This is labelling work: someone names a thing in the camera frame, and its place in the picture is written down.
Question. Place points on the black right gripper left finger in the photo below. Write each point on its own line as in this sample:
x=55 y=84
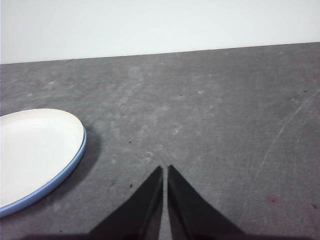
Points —
x=140 y=212

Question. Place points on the blue round plate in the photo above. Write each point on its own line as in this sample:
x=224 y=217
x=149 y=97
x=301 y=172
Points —
x=75 y=162

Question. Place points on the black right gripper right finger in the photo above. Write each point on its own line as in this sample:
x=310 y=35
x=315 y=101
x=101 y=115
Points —
x=192 y=215

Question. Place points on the white round plate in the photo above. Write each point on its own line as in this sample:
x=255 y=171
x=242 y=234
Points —
x=35 y=155

